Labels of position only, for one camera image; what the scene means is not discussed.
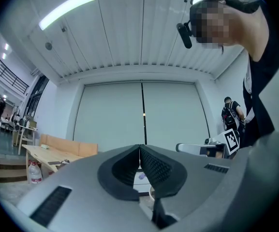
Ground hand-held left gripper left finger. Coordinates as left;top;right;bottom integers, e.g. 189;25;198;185
17;144;159;232

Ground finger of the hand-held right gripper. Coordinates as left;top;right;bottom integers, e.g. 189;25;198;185
176;143;202;156

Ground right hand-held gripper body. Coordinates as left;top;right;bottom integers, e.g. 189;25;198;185
199;129;241;160

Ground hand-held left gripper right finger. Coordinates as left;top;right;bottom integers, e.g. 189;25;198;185
139;144;249;232

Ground light wooden table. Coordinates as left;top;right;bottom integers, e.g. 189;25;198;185
22;144;86;178

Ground light wooden cabinet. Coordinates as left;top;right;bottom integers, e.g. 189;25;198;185
39;133;99;158

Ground light wooden chair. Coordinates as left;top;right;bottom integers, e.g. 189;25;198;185
16;124;39;155

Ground person's black shirt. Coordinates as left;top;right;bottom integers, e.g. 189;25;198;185
242;0;279;149

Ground wooden platform steps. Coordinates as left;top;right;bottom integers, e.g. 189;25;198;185
0;153;30;183

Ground black balcony railing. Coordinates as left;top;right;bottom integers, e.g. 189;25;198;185
0;40;30;94

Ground person's head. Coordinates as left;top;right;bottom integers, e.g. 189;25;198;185
189;0;270;62

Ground black head-worn camera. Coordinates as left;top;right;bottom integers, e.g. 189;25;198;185
176;22;193;49

